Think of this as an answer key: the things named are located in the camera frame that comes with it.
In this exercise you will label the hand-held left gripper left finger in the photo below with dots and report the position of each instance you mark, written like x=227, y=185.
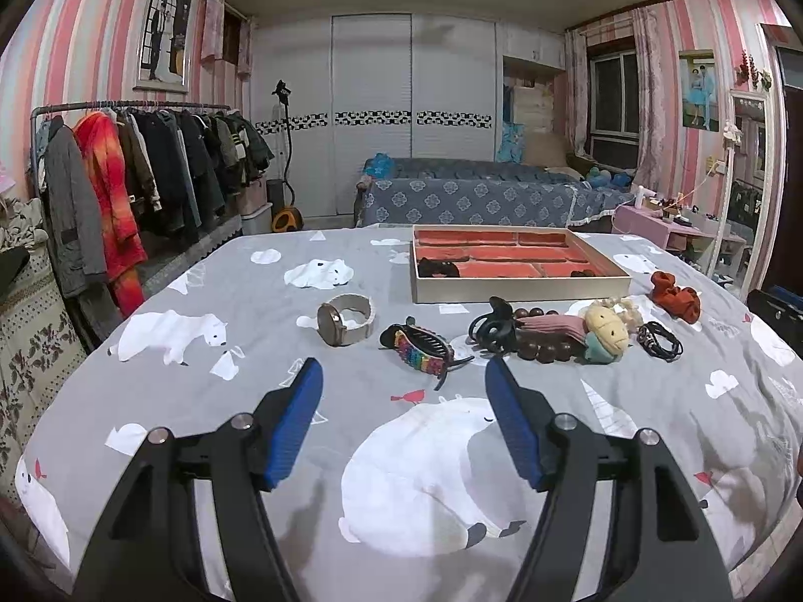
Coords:
x=295, y=426

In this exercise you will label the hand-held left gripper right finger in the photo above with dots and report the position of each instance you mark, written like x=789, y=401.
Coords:
x=511, y=426

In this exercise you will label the black hair claw clip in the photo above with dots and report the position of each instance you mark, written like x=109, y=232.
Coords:
x=495, y=331

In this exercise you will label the beige band wrist watch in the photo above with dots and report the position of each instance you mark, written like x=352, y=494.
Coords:
x=331, y=325

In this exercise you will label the rainbow beaded hair claw clip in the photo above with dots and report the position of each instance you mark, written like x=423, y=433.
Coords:
x=414, y=346

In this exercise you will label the beige lace scrunchie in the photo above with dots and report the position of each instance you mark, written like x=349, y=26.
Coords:
x=629, y=311

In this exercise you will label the red-lined jewelry tray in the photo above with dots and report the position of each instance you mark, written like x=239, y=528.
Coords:
x=502, y=254

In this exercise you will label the red-orange knit scrunchie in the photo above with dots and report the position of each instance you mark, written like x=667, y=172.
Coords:
x=676, y=298

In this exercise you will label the grey bear print bedsheet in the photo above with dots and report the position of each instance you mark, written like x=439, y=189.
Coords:
x=313, y=401

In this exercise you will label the small brown hair clip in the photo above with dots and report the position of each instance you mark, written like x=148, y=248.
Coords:
x=582, y=274

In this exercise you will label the black scrunchie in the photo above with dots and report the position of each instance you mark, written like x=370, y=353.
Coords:
x=439, y=268

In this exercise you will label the black garment steamer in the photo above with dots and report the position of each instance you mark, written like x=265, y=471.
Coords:
x=287, y=213

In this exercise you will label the stacked plastic storage boxes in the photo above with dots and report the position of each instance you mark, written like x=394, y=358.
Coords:
x=256, y=207

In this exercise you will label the bed with blue patterned cover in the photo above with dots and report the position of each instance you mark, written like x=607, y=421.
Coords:
x=470, y=197

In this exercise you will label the pink side table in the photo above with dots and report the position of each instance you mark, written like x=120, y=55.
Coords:
x=633, y=221

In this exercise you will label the floral patterned cloth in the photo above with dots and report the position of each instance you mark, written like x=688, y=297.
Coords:
x=37, y=338

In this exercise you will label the blue cloth on bed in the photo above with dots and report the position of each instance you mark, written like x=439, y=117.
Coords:
x=379, y=166

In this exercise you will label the blue hanging garment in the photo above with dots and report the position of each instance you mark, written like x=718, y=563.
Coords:
x=511, y=141

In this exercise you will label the black case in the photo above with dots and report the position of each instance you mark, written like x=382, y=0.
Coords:
x=778, y=313

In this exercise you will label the row of hanging clothes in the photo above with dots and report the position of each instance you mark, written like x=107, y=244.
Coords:
x=113, y=188

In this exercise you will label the white framed standing mirror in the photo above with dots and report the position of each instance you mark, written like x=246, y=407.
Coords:
x=728, y=200

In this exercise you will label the window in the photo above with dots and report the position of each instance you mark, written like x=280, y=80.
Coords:
x=611, y=100

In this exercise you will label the pink floral curtain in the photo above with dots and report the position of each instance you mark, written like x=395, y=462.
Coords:
x=655, y=94
x=576, y=88

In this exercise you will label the metal clothes rack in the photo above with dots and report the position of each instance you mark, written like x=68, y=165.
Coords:
x=157, y=104

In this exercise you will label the white sliding door wardrobe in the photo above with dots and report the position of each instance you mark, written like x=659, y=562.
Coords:
x=376, y=75

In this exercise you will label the small pink curtain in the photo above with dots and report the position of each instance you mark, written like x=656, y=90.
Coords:
x=213, y=25

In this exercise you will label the framed black and white poster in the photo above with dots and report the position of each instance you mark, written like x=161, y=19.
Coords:
x=164, y=37

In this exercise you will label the wall poster of couple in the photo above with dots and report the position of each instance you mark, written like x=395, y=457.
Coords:
x=698, y=91

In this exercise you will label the red flower wall decoration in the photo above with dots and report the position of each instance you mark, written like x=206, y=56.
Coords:
x=753, y=69

